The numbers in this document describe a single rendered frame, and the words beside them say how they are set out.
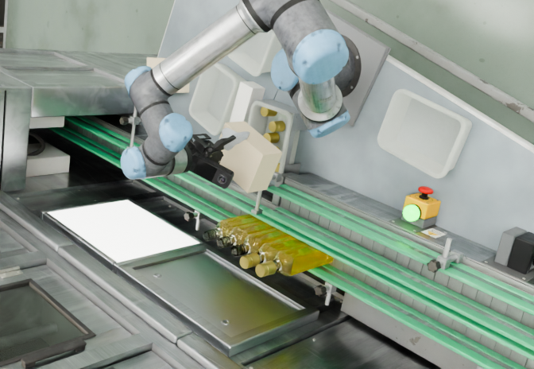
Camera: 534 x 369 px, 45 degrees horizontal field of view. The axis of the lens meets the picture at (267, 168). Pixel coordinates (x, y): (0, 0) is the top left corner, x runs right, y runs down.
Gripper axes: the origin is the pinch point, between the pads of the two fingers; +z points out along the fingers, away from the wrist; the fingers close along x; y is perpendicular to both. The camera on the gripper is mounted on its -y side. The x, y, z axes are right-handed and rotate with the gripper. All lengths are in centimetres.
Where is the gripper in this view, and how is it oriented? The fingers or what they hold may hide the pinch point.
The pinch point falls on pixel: (241, 157)
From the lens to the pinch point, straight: 173.7
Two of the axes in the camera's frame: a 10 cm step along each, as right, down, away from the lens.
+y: -6.4, -5.6, 5.3
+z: 6.8, -0.9, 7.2
